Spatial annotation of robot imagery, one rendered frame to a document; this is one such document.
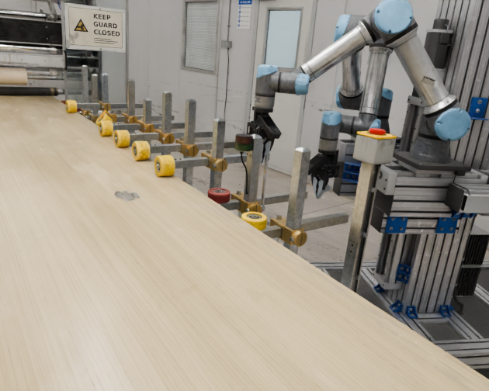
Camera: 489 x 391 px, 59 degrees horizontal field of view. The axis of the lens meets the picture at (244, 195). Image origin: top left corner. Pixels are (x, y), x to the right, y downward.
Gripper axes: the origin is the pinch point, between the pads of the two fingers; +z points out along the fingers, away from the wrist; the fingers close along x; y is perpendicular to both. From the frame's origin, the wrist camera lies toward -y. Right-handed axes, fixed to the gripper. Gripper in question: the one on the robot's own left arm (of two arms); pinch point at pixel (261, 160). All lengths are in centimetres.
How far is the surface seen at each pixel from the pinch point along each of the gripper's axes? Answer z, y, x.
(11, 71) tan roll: -10, 246, 60
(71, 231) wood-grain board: 9, -21, 75
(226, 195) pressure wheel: 8.8, -9.5, 21.0
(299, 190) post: -0.7, -36.1, 11.3
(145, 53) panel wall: -18, 609, -180
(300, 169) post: -7.4, -36.2, 11.7
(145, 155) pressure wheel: 6, 41, 32
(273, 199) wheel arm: 14.1, -6.6, -2.4
